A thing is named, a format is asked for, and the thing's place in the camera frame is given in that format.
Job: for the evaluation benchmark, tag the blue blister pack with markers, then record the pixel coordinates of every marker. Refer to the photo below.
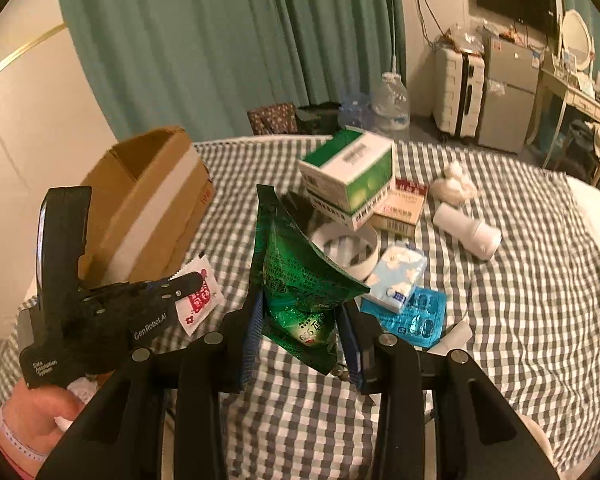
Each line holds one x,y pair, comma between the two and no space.
422,320

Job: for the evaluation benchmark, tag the white plastic bottle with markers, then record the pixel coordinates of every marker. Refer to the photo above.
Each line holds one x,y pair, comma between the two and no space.
470,232

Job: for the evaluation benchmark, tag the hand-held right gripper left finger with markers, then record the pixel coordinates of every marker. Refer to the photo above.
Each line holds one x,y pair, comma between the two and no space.
251,345

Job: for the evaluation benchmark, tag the green snack packet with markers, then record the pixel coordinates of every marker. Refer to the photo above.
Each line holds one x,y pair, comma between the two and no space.
290,280

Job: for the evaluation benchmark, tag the patterned gift bag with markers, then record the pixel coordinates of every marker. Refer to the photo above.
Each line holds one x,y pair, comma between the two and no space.
272,120

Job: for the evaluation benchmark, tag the blue floral tissue packet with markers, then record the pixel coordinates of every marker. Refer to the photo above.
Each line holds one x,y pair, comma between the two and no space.
395,275

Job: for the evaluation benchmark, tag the black bag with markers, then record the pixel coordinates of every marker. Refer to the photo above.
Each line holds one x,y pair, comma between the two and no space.
317,117

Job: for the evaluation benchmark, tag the green and white medicine box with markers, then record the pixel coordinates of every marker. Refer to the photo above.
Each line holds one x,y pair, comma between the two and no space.
350,175

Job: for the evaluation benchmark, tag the large clear water jug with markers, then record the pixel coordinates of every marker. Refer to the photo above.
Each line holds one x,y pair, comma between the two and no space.
392,105

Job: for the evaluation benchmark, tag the white round tape roll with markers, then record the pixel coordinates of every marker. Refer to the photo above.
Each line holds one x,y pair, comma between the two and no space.
367,260

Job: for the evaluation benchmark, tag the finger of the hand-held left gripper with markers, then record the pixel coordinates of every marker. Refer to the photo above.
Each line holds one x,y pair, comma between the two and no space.
180,287

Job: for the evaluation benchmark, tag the white bed quilt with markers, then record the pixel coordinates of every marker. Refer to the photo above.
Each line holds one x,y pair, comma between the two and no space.
595,220

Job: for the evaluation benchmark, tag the crumpled white tissue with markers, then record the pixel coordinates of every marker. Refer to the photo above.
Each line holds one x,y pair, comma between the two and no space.
452,187

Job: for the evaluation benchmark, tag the person's left forearm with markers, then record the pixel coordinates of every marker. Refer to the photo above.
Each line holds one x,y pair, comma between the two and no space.
15,447

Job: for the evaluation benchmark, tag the oval white mirror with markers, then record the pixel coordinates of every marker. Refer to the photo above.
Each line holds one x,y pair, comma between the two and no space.
577,35

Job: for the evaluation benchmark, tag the grey checked blanket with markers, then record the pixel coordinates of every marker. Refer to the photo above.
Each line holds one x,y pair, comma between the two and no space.
505,310

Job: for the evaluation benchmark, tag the red and white box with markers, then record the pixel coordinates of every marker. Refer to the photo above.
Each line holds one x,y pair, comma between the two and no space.
400,210

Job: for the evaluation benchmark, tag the brown cardboard box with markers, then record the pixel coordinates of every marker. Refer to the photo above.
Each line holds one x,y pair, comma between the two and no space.
110,180

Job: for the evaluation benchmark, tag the crushed clear plastic bottles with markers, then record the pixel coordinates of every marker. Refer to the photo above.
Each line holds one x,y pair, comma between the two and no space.
355,110

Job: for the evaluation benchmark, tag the cream dressing table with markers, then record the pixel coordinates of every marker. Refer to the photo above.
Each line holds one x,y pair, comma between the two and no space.
555,85

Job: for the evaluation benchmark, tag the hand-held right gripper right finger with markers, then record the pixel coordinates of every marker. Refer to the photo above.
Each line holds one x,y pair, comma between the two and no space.
352,350

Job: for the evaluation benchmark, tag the grey mini fridge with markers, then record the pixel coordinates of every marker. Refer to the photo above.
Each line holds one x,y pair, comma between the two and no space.
510,105

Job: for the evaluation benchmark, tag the white paper piece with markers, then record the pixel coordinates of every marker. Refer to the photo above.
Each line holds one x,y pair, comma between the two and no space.
457,335

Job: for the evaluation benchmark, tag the person's left hand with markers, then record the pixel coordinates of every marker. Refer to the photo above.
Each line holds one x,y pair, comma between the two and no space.
35,405

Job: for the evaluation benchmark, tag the clear plastic bags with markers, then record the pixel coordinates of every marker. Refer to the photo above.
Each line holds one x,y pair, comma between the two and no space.
465,37

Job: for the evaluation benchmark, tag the red and white sachet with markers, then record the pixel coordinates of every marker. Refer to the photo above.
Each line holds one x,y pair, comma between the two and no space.
200,305

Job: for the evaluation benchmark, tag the white suitcase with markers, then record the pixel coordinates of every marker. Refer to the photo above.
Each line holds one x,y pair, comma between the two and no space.
455,90

